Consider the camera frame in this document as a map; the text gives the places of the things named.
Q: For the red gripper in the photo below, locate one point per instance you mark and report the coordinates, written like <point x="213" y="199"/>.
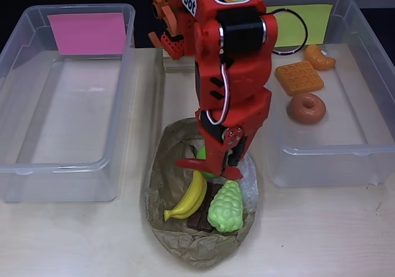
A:
<point x="244" y="111"/>

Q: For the red toy chili pepper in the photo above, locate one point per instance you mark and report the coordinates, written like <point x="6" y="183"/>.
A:
<point x="191" y="163"/>

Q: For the light green toy grapes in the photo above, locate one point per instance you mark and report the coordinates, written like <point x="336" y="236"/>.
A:
<point x="226" y="210"/>

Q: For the brown toy donut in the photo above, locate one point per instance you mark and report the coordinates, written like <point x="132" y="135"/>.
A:
<point x="296" y="112"/>

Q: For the orange toy waffle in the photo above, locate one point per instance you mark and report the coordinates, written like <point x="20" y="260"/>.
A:
<point x="299" y="78"/>

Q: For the orange toy croissant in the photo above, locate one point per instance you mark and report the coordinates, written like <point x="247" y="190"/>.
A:
<point x="318" y="61"/>

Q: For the red robot arm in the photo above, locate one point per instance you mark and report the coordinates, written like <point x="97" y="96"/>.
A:
<point x="243" y="73"/>

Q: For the clear plastic bin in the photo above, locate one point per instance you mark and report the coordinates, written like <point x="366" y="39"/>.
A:
<point x="339" y="119"/>
<point x="77" y="110"/>

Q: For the yellow-green paper label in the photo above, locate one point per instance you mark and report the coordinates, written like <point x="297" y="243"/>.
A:
<point x="318" y="21"/>

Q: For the pink paper label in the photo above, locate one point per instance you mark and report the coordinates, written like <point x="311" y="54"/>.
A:
<point x="86" y="33"/>

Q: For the green toy apple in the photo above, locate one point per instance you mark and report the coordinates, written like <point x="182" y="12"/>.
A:
<point x="202" y="153"/>

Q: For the clear plastic film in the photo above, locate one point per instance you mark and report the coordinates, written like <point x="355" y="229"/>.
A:
<point x="250" y="190"/>

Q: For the yellow toy banana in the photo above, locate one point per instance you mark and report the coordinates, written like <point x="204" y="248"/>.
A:
<point x="191" y="200"/>

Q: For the brown toy chocolate bar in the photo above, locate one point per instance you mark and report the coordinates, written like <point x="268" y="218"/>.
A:
<point x="199" y="223"/>

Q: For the brown paper bag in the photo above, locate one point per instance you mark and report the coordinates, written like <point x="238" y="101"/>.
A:
<point x="197" y="249"/>

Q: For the orange printed part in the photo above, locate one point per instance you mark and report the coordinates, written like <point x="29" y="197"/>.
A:
<point x="160" y="8"/>

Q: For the wooden base plate stack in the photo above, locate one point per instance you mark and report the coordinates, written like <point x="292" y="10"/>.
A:
<point x="176" y="65"/>

